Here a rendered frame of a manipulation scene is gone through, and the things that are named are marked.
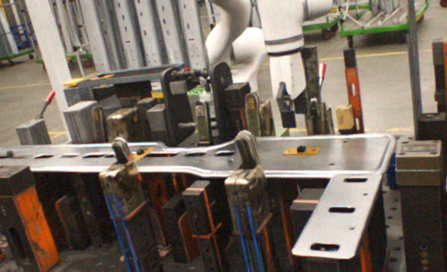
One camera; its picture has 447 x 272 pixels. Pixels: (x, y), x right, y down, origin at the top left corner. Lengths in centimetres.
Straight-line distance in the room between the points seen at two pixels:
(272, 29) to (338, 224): 43
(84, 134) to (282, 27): 84
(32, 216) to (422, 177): 105
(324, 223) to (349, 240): 7
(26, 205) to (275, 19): 87
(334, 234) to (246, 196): 22
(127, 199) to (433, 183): 69
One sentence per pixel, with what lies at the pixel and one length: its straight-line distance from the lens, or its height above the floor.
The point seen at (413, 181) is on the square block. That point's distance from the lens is 96.
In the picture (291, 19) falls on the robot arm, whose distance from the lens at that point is 107.
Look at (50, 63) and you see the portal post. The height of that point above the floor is 90.
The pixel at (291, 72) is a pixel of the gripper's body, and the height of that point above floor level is 120.
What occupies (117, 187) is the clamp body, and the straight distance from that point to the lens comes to 119.
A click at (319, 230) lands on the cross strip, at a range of 85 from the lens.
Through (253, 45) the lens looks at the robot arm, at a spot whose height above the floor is 116.
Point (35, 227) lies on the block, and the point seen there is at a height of 86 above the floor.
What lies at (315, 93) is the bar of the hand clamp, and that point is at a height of 110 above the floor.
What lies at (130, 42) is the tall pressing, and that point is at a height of 83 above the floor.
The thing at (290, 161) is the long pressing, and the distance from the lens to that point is 114.
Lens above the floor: 143
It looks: 19 degrees down
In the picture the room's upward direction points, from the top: 12 degrees counter-clockwise
